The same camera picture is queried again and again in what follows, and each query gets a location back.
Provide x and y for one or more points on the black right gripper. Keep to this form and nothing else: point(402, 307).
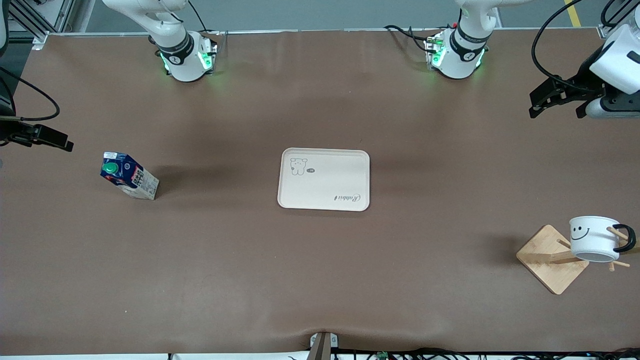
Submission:
point(11, 133)

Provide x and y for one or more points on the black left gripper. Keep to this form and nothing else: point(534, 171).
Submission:
point(582, 82)

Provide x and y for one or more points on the blue milk carton green cap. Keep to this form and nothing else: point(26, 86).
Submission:
point(129, 175)

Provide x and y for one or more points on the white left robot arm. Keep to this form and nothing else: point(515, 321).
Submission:
point(465, 47)

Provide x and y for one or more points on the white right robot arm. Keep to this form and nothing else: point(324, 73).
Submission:
point(175, 50)

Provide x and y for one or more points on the cream tray with rabbit print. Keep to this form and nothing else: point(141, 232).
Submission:
point(325, 187)

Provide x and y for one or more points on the wooden mug rack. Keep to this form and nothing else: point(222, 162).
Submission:
point(547, 262)

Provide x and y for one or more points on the brown table cover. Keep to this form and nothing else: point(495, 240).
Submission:
point(320, 280)

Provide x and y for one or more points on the metal table edge clamp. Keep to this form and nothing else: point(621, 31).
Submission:
point(323, 345)

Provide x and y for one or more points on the aluminium frame profile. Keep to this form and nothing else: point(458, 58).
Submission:
point(607, 30)
point(35, 17)

